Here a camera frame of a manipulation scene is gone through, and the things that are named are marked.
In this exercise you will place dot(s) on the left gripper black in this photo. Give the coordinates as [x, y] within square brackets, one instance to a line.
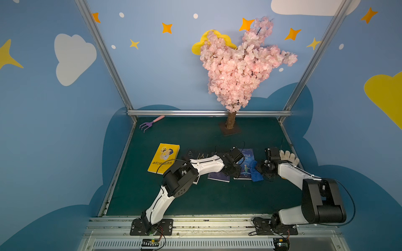
[232, 168]

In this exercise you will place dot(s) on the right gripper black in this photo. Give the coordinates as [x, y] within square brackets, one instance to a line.
[267, 167]

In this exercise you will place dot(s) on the purple book yellow label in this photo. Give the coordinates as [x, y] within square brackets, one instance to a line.
[219, 176]

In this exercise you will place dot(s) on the blue Little Prince book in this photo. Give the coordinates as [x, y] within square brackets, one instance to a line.
[245, 173]

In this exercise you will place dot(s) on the blue cloth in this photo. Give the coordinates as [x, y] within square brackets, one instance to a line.
[255, 175]

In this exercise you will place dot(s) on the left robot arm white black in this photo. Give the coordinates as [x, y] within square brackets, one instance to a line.
[180, 177]

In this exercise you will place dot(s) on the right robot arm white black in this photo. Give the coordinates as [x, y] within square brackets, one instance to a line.
[321, 198]

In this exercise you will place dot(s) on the black book yellow title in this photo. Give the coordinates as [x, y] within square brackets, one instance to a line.
[195, 154]

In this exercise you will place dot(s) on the white work glove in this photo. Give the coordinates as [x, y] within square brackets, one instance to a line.
[290, 157]

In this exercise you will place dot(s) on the right circuit board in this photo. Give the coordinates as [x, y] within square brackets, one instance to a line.
[281, 244]

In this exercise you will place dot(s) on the circuit board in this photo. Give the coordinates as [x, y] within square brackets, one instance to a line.
[281, 244]
[152, 244]

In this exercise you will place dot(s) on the pink blossom artificial tree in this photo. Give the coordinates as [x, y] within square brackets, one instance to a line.
[235, 72]

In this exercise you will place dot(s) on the purple pink toy rake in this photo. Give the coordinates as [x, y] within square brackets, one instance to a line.
[146, 125]

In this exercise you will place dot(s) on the left circuit board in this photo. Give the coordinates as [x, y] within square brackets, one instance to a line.
[152, 244]

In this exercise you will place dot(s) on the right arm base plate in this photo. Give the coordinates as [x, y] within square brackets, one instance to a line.
[273, 226]

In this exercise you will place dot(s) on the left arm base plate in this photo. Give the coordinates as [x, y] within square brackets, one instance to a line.
[141, 227]

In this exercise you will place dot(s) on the aluminium rail front frame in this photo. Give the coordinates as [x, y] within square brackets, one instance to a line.
[228, 232]

